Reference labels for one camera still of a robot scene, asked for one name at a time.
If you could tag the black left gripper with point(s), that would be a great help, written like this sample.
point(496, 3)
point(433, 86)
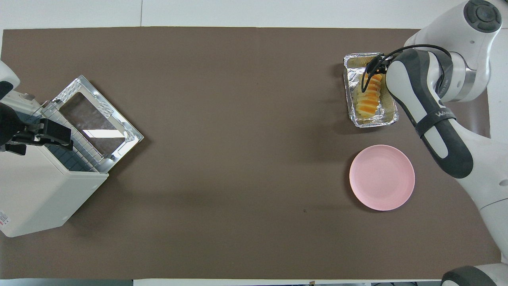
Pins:
point(10, 127)

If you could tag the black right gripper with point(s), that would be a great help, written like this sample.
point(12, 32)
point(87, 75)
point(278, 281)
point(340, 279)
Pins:
point(380, 65)

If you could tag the sliced bread loaf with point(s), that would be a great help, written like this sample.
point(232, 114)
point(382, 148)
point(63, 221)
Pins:
point(369, 101)

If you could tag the aluminium foil tray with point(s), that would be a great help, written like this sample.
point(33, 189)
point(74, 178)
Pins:
point(353, 103)

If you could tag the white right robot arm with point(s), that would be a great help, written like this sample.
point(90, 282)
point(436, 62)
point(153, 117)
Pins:
point(420, 95)

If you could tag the white toaster oven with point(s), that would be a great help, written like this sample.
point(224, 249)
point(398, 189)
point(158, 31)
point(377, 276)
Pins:
point(35, 190)

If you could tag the silver oven door glass window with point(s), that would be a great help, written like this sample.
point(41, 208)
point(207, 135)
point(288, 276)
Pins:
point(119, 123)

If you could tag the pink round plate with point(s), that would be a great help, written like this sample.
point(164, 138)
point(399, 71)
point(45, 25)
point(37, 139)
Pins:
point(381, 177)

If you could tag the brown table mat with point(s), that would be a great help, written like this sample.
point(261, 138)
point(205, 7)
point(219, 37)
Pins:
point(246, 151)

